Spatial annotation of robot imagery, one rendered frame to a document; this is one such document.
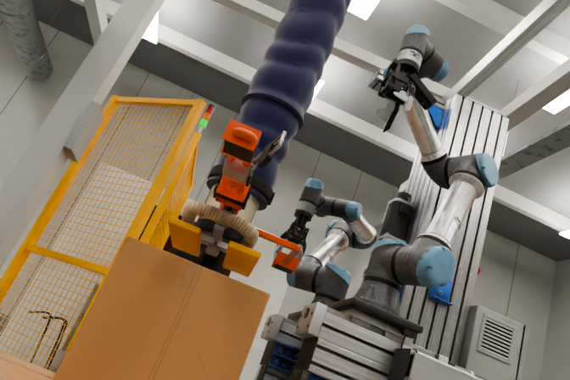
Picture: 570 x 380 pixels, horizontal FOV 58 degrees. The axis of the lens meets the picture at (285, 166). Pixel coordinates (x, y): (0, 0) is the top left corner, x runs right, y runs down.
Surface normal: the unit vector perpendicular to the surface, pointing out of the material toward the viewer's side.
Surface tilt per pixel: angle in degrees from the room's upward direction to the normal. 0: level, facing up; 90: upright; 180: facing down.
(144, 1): 90
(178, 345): 90
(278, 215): 90
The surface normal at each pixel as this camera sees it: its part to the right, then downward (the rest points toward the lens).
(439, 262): 0.55, -0.03
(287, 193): 0.25, -0.32
